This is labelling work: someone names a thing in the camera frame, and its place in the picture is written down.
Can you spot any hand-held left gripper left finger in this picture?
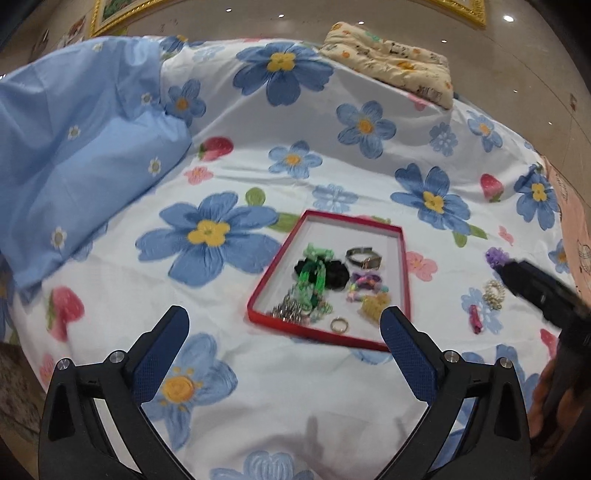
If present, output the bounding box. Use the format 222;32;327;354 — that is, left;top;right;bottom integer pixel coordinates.
38;305;195;480

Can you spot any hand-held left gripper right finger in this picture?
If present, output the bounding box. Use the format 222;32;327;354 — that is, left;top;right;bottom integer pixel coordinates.
365;306;532;480

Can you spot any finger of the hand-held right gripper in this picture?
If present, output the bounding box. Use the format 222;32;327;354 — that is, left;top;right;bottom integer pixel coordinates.
497;259;580;321

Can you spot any purple flower hair clip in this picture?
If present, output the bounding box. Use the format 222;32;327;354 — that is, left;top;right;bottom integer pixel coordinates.
485;247;509;271

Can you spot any yellow claw clip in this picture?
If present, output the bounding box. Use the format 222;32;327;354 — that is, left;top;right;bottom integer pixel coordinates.
360;294;391;320

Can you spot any multicoloured bead bracelet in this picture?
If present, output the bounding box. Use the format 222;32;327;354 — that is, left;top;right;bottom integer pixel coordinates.
346;284;391;304

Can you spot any black scrunchie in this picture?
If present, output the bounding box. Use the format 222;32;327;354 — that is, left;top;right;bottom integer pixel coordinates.
292;258;348;291

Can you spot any green lanyard with keyring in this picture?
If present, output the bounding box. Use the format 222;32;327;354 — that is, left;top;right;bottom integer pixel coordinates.
298;258;334;320

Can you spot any silver chain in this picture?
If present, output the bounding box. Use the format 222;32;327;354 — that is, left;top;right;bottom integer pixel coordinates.
270;286;308;325

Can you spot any red shallow box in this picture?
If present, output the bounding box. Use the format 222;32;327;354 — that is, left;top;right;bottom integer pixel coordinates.
247;210;411;353

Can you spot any person's right forearm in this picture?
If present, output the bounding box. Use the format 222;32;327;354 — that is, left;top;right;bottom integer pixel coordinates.
527;357;591;441

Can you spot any peach printed sheet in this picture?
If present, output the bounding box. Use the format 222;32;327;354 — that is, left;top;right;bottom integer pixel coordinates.
541;156;591;301

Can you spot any floral printed bedsheet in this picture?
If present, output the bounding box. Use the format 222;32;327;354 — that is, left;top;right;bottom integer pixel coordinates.
9;34;573;480

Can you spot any grey patterned rug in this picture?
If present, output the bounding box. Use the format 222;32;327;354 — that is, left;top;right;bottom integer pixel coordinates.
0;342;47;441

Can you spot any blue daisy pillow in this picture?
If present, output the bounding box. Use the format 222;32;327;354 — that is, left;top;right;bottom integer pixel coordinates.
0;37;192;291

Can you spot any cream printed pillow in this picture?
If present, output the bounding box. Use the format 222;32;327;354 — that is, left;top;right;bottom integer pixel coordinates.
320;21;455;110

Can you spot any pearl bead bracelet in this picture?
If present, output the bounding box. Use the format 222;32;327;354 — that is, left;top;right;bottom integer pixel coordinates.
482;279;509;311

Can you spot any green hair tie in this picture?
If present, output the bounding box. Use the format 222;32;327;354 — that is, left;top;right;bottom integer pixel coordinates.
303;244;336;262

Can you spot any gold picture frame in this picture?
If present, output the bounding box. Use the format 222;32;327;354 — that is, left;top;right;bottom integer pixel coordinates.
90;0;134;38
429;0;488;27

